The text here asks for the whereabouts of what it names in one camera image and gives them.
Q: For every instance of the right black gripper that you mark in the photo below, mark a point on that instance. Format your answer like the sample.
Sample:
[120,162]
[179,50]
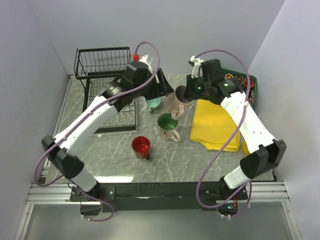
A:
[189,92]

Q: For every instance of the red mug white squiggles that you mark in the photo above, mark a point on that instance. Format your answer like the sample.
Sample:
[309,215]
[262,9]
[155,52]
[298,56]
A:
[141,147]

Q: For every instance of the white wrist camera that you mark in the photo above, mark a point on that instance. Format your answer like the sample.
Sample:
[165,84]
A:
[146,59]
[196,64]

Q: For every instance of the green compartment organizer tray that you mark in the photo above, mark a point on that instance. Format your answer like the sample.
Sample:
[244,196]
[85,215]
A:
[242,80]

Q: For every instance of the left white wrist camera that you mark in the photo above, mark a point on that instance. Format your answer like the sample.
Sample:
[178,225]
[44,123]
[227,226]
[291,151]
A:
[146,59]

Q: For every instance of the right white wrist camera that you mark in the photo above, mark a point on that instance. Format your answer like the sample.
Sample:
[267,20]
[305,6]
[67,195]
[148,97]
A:
[196,64]

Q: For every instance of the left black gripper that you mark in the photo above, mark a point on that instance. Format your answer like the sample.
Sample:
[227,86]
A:
[162,88]

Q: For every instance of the black base beam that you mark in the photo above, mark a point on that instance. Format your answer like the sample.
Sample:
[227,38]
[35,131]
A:
[157,195]

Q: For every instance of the yellow folded cloth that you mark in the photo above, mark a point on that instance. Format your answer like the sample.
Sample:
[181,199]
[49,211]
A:
[212,126]

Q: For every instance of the small teal cup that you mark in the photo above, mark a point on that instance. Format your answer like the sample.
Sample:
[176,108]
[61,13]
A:
[153,104]

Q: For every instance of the yellow cup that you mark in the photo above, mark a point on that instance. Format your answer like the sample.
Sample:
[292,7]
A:
[245,149]

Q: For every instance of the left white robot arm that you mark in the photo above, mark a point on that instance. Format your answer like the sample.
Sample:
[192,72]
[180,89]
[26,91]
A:
[62,149]

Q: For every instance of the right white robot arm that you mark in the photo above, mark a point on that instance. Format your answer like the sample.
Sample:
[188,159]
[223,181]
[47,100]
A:
[266,151]

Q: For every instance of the black wire dish rack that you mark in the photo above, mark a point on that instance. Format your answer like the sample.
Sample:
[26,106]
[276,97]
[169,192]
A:
[94,68]

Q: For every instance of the white floral mug green interior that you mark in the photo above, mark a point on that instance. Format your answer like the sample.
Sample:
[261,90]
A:
[167,127]

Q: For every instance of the pink mug purple interior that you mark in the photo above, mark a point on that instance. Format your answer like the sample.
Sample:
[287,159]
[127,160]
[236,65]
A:
[175,103]

